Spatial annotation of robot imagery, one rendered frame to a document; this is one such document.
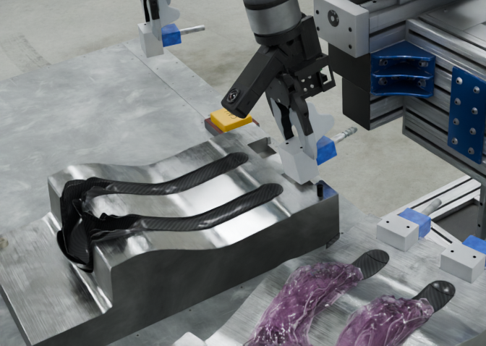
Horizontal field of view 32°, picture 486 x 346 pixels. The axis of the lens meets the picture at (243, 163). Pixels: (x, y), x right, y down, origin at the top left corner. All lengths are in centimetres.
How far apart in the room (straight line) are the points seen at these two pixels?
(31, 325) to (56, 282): 9
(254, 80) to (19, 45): 291
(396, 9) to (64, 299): 85
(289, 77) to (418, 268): 33
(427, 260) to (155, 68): 88
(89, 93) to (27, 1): 270
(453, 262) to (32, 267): 61
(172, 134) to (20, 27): 265
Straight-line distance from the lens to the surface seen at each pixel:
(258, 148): 144
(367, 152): 297
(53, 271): 128
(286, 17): 118
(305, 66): 122
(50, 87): 189
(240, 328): 111
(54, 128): 173
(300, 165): 129
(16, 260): 132
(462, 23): 167
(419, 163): 292
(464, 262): 120
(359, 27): 161
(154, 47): 170
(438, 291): 120
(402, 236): 123
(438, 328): 111
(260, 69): 121
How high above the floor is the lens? 167
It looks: 35 degrees down
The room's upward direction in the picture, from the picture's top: 6 degrees counter-clockwise
